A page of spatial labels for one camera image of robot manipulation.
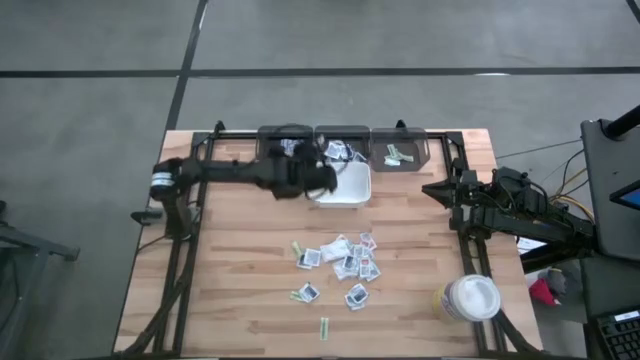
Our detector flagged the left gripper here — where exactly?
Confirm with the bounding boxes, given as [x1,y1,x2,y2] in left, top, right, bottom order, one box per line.
[269,142,339,201]

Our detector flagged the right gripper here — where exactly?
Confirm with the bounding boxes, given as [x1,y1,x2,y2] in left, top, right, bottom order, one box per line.
[422,169,480,229]

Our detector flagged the grey translucent plastic bin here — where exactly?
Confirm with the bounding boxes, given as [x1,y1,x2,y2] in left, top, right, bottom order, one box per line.
[370,127,431,173]
[313,125,372,166]
[255,125,315,170]

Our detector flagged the white plastic bin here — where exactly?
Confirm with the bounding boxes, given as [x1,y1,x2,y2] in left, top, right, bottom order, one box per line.
[307,160,373,209]

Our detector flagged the white paper sheet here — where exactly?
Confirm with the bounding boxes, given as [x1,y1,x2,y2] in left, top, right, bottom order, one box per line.
[517,237,549,255]

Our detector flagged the white gauze pad packet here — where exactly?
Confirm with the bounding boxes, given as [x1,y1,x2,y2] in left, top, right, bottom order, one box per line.
[319,238,353,264]

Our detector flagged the disinfecting wipes canister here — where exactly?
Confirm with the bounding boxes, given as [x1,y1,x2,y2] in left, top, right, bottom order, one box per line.
[432,273,502,324]

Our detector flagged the red cloth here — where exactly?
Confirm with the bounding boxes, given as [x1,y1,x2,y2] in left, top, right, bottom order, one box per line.
[528,278,559,307]

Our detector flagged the grey glove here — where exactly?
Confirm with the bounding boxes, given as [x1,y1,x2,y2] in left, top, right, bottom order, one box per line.
[544,268,569,296]

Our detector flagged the dark side desk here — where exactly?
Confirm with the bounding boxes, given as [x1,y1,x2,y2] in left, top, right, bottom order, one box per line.
[579,118,640,321]

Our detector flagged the blue screen tablet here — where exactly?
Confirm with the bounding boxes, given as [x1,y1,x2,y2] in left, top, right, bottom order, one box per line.
[609,179,640,211]

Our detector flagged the black pole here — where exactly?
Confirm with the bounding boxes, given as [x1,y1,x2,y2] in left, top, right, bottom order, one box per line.
[602,104,640,140]

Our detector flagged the black keyboard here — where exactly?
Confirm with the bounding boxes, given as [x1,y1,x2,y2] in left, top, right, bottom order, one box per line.
[594,309,640,360]

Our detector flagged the black floor stand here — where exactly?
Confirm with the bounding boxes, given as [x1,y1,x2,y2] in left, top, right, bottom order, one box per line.
[0,199,81,360]

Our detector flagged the thin floor cable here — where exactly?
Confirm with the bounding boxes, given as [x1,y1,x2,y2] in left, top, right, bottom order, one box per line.
[494,138,584,161]

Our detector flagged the yellow floor cable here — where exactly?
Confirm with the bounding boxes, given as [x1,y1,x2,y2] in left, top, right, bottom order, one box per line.
[549,194,596,224]

